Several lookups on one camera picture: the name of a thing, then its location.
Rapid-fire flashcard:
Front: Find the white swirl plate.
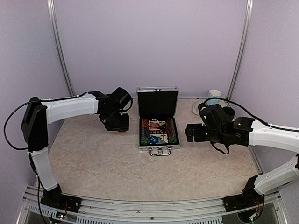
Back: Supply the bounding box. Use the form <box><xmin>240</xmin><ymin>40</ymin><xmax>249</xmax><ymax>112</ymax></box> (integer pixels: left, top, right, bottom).
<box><xmin>192</xmin><ymin>101</ymin><xmax>200</xmax><ymax>116</ymax></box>

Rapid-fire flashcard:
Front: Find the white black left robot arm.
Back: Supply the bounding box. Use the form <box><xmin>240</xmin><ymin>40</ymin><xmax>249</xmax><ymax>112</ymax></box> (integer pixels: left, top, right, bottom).
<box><xmin>3</xmin><ymin>87</ymin><xmax>133</xmax><ymax>208</ymax></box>

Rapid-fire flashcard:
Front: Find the poker chip row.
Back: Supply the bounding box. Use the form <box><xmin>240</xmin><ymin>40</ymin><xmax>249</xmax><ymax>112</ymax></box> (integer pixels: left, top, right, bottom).
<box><xmin>141</xmin><ymin>119</ymin><xmax>149</xmax><ymax>138</ymax></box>
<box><xmin>166</xmin><ymin>118</ymin><xmax>176</xmax><ymax>138</ymax></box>

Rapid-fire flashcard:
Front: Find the aluminium poker case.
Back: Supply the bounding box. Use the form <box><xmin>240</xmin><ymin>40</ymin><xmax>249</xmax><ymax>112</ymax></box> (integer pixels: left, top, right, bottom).
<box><xmin>136</xmin><ymin>86</ymin><xmax>180</xmax><ymax>157</ymax></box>

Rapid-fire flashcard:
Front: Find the dark green mug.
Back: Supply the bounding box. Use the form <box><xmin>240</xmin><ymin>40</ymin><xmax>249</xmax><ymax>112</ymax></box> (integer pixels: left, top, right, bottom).
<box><xmin>222</xmin><ymin>106</ymin><xmax>235</xmax><ymax>122</ymax></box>

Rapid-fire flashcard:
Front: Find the green chip stack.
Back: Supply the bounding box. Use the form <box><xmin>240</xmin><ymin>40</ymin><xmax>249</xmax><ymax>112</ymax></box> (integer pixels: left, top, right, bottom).
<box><xmin>141</xmin><ymin>136</ymin><xmax>149</xmax><ymax>145</ymax></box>

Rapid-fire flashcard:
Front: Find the right poker chip row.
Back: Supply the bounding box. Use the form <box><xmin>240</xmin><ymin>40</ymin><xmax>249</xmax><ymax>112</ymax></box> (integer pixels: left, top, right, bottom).
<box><xmin>166</xmin><ymin>118</ymin><xmax>176</xmax><ymax>138</ymax></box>

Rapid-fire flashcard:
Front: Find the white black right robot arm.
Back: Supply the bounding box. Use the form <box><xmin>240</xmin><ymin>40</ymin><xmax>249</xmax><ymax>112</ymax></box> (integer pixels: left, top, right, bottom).
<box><xmin>185</xmin><ymin>103</ymin><xmax>299</xmax><ymax>212</ymax></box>

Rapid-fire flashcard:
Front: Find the black triangular dealer button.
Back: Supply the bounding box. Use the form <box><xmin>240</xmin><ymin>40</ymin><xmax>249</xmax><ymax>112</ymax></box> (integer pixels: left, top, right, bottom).
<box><xmin>156</xmin><ymin>121</ymin><xmax>166</xmax><ymax>131</ymax></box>

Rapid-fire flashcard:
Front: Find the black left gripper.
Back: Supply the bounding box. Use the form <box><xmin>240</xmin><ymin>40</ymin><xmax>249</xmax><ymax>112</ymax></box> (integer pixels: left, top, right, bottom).
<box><xmin>102</xmin><ymin>108</ymin><xmax>129</xmax><ymax>131</ymax></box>

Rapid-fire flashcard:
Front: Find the blue small blind button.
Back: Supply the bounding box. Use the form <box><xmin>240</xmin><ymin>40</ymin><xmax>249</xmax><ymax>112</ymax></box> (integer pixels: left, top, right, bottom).
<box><xmin>149</xmin><ymin>136</ymin><xmax>159</xmax><ymax>144</ymax></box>

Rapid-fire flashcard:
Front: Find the red dice row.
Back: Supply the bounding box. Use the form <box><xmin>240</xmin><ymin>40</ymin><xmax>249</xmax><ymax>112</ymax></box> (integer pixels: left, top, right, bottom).
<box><xmin>149</xmin><ymin>131</ymin><xmax>167</xmax><ymax>134</ymax></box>

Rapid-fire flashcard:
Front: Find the red playing card deck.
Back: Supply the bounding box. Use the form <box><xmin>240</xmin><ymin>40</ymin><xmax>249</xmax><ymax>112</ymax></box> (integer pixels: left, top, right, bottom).
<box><xmin>149</xmin><ymin>124</ymin><xmax>159</xmax><ymax>131</ymax></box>

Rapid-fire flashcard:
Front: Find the left poker chip row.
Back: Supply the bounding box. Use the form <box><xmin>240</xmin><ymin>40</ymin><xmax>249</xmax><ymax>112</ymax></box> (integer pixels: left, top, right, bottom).
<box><xmin>141</xmin><ymin>119</ymin><xmax>149</xmax><ymax>138</ymax></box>

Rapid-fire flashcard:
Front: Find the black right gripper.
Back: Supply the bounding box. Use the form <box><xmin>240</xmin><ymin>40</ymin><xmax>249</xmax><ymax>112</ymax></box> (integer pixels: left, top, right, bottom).
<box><xmin>185</xmin><ymin>123</ymin><xmax>227</xmax><ymax>144</ymax></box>

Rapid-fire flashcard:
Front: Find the green chip group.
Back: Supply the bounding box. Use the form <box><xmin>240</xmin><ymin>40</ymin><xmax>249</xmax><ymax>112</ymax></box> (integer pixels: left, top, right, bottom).
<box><xmin>169</xmin><ymin>136</ymin><xmax>177</xmax><ymax>144</ymax></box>

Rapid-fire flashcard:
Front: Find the right aluminium frame post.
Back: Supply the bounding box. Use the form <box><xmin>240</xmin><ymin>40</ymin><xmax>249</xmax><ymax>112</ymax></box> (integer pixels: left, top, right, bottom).
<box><xmin>226</xmin><ymin>0</ymin><xmax>254</xmax><ymax>100</ymax></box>

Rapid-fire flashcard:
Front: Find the light blue ribbed cup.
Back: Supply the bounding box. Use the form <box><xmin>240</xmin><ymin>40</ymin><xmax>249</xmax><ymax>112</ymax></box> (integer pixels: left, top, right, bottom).
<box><xmin>206</xmin><ymin>89</ymin><xmax>222</xmax><ymax>105</ymax></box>

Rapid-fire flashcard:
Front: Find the clear round plastic lid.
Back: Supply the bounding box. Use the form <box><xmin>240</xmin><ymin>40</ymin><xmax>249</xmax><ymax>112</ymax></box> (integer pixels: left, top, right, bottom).
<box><xmin>149</xmin><ymin>119</ymin><xmax>160</xmax><ymax>125</ymax></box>

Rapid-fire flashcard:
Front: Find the front aluminium rail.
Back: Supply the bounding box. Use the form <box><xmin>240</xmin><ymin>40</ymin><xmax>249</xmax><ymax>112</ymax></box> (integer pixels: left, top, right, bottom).
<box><xmin>16</xmin><ymin>188</ymin><xmax>287</xmax><ymax>224</ymax></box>

